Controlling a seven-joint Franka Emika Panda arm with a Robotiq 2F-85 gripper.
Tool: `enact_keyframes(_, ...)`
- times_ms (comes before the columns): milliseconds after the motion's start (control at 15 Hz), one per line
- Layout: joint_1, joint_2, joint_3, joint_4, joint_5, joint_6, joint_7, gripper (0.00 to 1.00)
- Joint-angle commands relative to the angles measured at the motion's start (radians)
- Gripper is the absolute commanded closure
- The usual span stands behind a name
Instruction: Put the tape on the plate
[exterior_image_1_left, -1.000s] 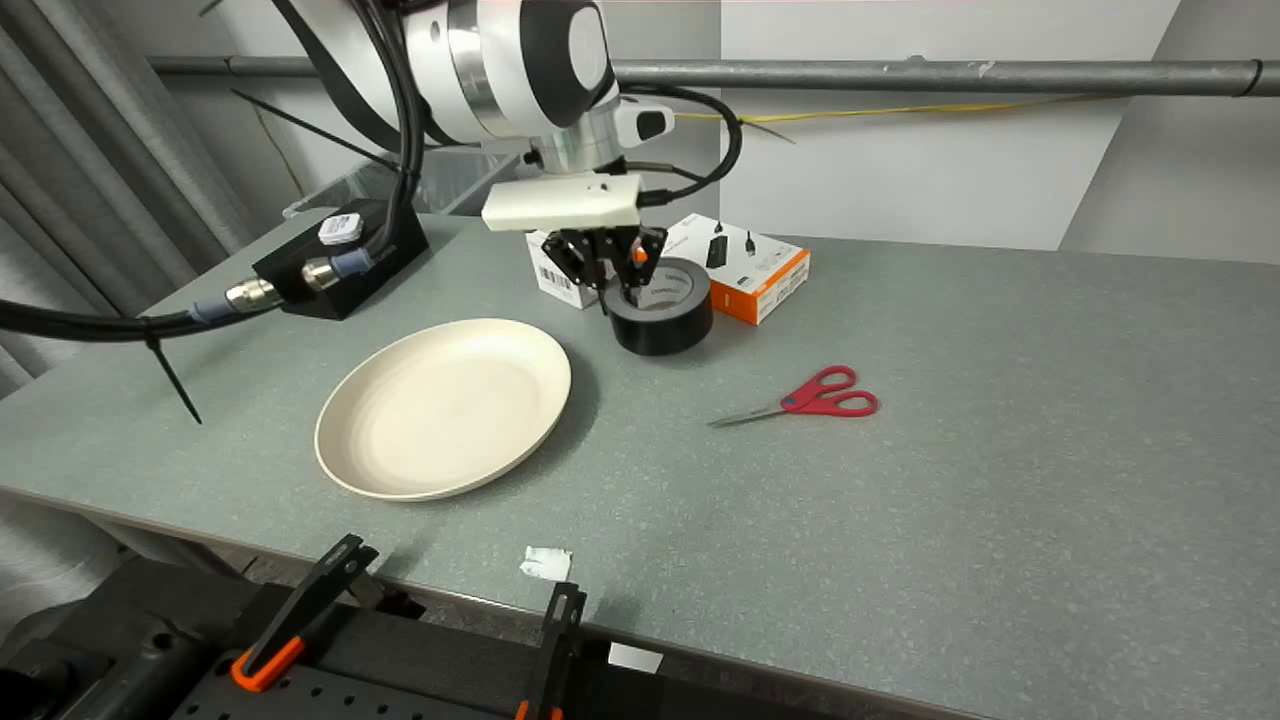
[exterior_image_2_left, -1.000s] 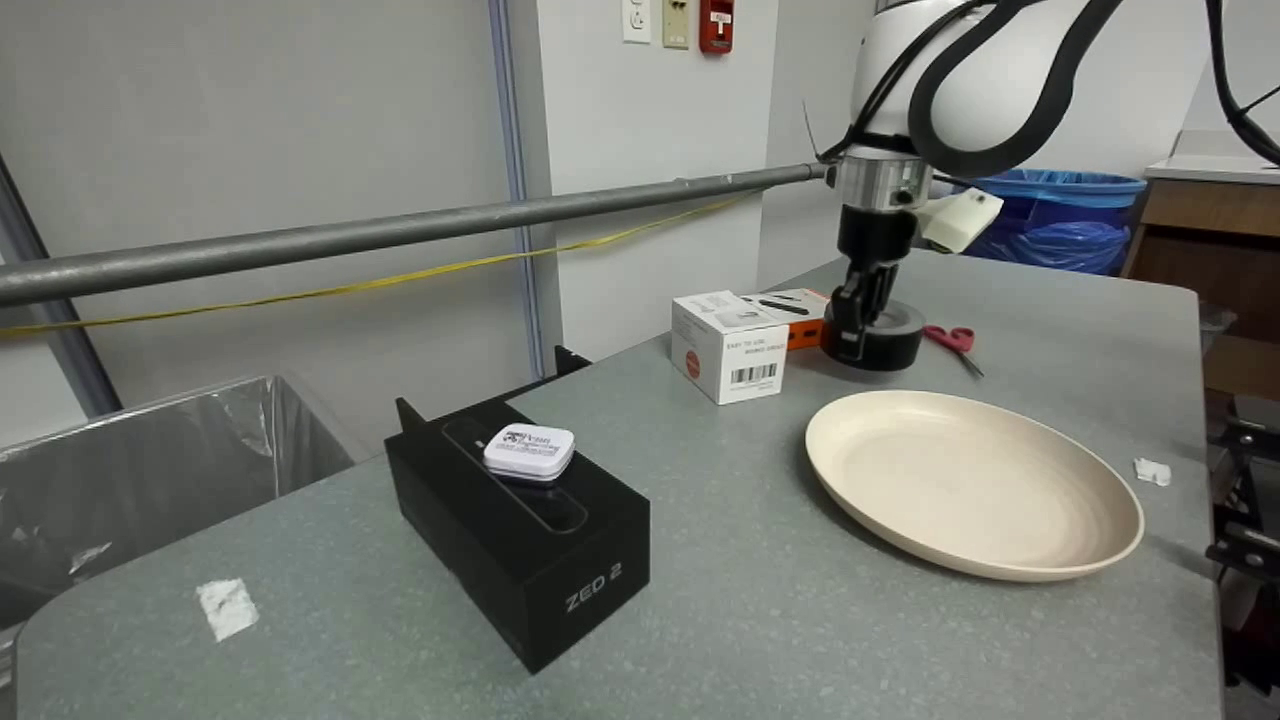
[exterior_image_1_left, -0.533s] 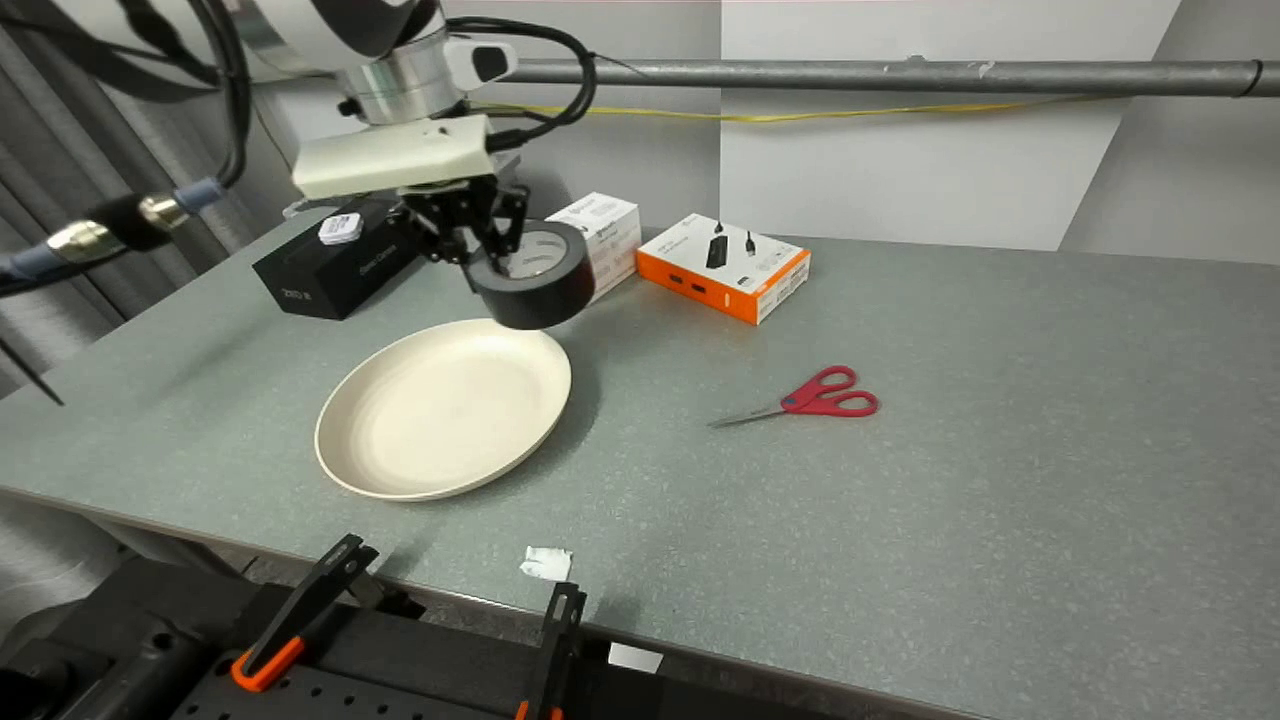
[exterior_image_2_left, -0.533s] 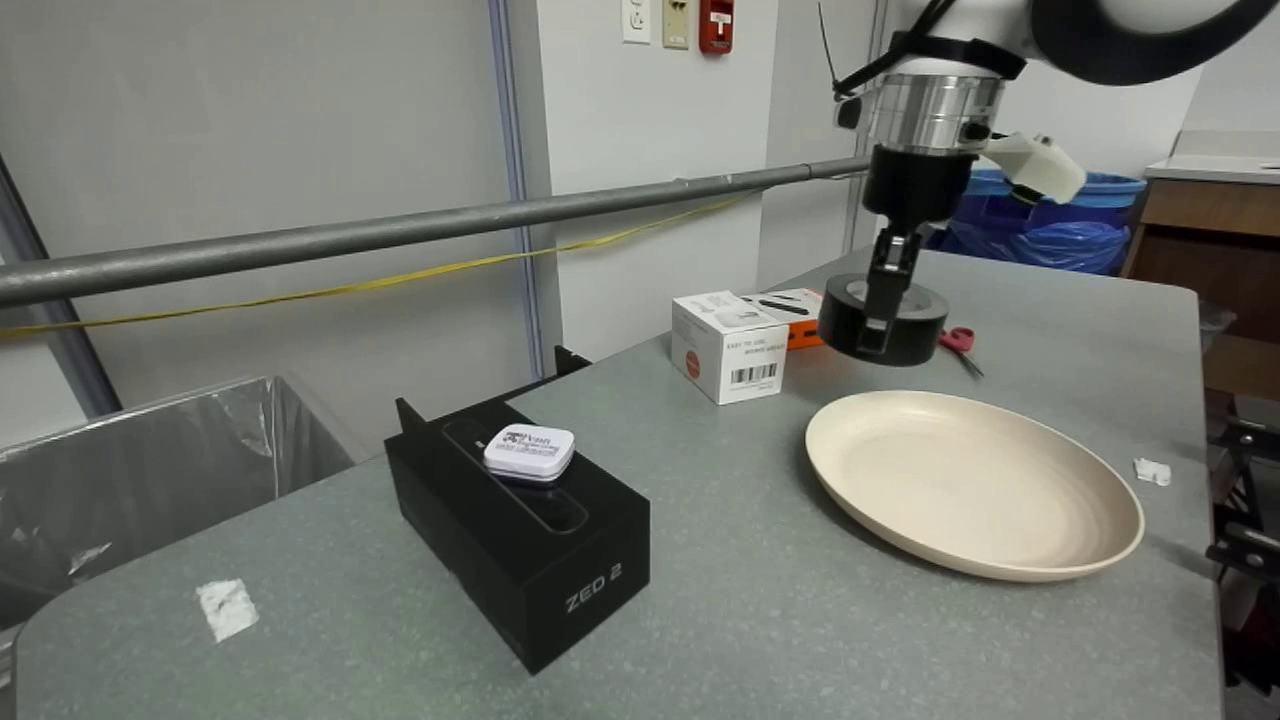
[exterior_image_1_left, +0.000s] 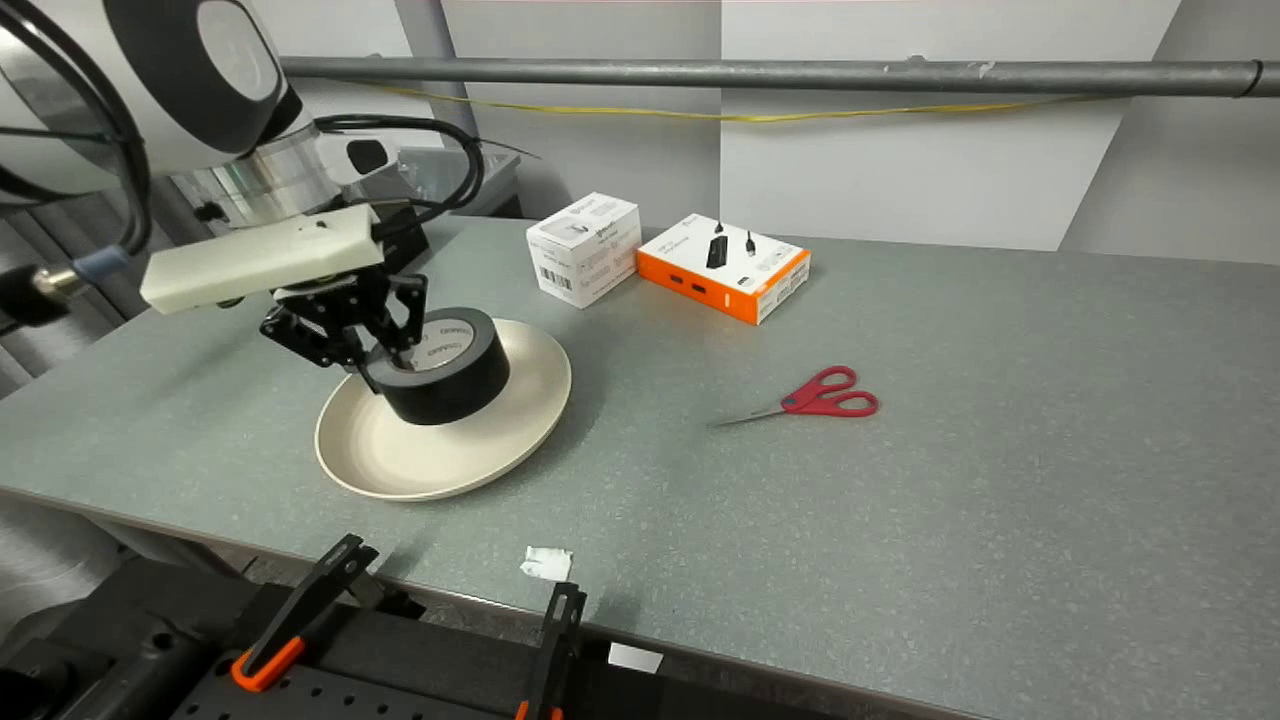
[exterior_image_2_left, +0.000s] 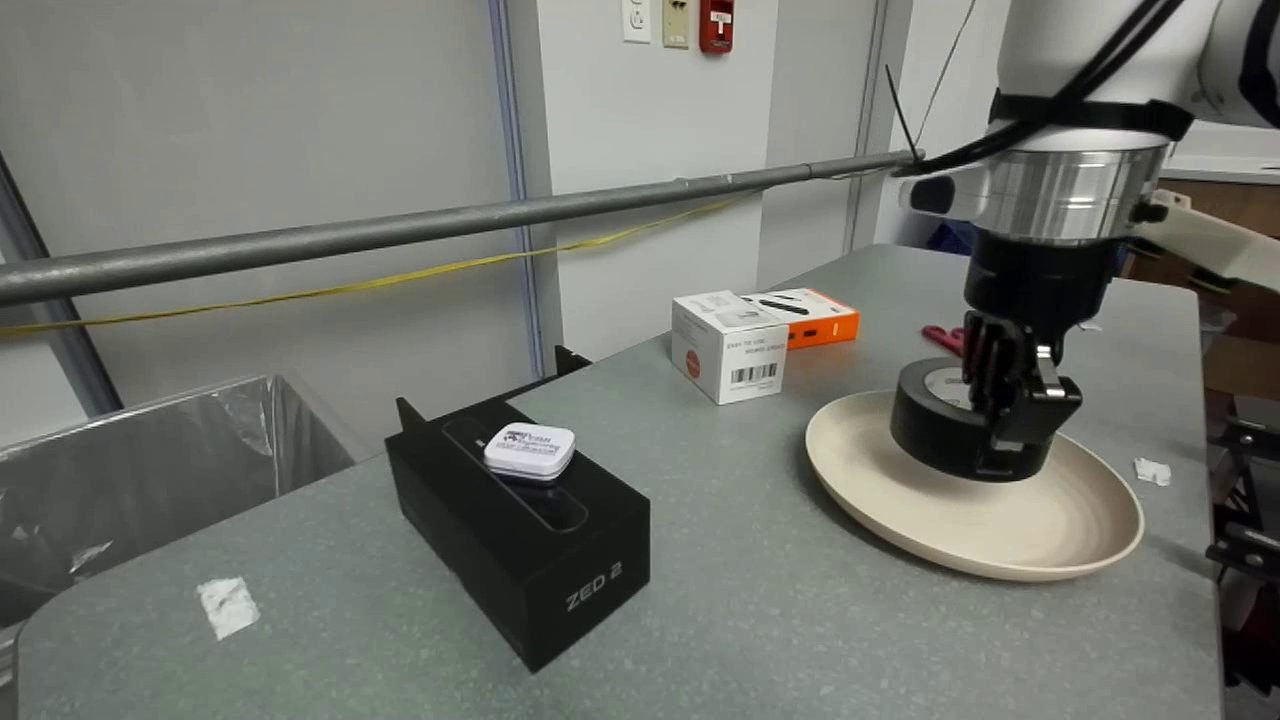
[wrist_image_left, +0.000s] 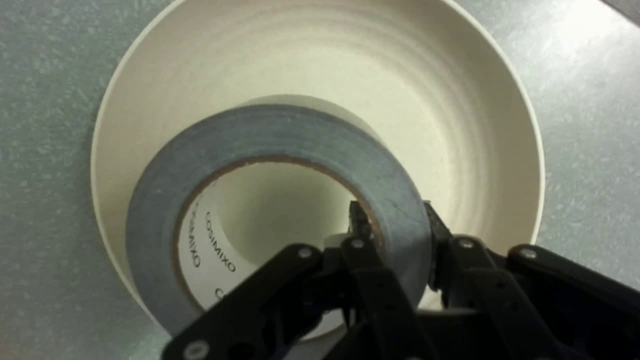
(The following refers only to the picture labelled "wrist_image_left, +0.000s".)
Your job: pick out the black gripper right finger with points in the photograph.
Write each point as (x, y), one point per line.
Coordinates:
(532, 300)

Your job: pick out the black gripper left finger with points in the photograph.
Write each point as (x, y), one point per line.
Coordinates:
(320, 300)

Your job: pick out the black duct tape roll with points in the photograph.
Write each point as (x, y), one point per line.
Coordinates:
(280, 141)

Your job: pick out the cream round plate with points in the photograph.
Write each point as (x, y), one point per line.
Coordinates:
(401, 80)

